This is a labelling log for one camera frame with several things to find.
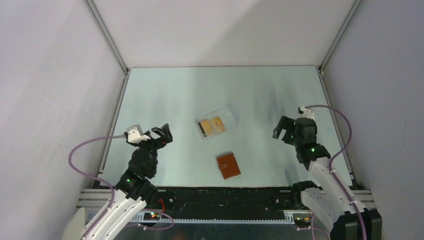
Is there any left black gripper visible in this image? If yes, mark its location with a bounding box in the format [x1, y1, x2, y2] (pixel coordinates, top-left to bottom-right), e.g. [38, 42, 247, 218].
[127, 123, 172, 175]

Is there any clear plastic card box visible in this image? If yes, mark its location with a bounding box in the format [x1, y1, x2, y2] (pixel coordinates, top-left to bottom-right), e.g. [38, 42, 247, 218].
[194, 105, 240, 139]

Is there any brown leather card holder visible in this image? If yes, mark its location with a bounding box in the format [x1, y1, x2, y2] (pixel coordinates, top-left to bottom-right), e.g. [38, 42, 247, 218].
[216, 152, 241, 180]

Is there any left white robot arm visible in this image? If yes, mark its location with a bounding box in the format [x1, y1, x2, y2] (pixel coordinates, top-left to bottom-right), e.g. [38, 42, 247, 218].
[81, 123, 173, 240]

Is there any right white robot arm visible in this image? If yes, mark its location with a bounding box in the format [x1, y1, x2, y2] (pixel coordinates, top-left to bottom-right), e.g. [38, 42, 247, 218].
[272, 115, 383, 240]

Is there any left small circuit board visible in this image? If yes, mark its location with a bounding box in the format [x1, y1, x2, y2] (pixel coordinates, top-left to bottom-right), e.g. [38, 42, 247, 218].
[143, 212, 161, 221]

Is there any small circuit board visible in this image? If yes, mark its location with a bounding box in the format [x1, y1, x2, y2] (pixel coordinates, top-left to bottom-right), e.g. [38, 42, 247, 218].
[294, 216, 312, 224]
[143, 212, 161, 221]

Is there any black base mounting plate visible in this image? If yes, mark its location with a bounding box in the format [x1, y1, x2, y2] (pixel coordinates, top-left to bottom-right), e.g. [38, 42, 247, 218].
[147, 187, 307, 221]

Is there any right small circuit board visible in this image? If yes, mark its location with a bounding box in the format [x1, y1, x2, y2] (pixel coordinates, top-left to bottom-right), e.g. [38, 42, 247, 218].
[294, 216, 312, 224]

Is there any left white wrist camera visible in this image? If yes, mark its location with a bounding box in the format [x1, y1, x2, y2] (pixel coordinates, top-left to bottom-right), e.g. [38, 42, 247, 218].
[125, 124, 147, 144]

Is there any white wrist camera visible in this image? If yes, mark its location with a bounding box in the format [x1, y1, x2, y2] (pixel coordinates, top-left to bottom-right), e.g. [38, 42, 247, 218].
[125, 124, 147, 144]
[298, 105, 316, 120]

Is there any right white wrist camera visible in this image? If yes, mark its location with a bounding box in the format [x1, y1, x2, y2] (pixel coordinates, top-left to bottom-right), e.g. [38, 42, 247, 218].
[298, 105, 316, 120]

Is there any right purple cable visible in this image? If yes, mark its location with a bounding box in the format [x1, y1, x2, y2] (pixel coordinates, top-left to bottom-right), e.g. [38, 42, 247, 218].
[304, 104, 369, 240]

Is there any right aluminium frame post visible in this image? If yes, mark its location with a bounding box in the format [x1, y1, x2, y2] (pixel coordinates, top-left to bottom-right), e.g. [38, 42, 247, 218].
[318, 0, 364, 76]

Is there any aluminium frame post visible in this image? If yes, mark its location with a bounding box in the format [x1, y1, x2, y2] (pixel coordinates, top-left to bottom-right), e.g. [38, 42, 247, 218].
[83, 0, 129, 75]
[318, 0, 364, 76]

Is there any grey slotted cable duct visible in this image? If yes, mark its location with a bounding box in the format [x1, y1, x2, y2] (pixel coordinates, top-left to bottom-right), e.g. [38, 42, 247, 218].
[129, 211, 296, 223]

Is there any left aluminium frame post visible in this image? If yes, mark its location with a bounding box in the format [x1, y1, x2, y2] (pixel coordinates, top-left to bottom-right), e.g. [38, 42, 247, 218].
[83, 0, 129, 75]

